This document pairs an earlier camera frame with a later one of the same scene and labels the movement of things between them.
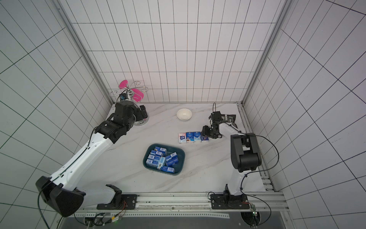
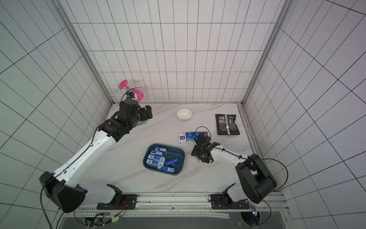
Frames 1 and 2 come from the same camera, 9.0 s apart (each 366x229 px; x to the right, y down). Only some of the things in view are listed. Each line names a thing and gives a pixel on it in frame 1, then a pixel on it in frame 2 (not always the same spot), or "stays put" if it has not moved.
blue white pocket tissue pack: x=197 y=136 stays put
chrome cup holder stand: x=129 y=90 stays put
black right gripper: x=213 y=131 -> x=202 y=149
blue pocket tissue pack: x=189 y=137 stays put
